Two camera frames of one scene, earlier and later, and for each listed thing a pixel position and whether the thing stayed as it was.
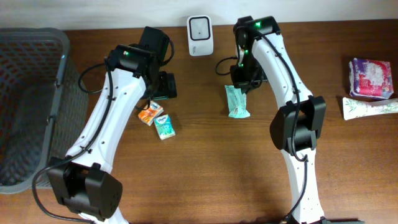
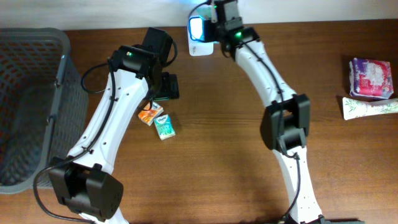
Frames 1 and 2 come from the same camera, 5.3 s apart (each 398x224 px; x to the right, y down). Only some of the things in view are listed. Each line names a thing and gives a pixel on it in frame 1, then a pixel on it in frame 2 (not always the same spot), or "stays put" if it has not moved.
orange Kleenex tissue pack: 150,115 stays put
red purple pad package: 370,78 stays put
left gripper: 167,84 stays put
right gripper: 239,82 to 208,35
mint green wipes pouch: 237,102 to 205,11
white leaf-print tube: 355,108 stays put
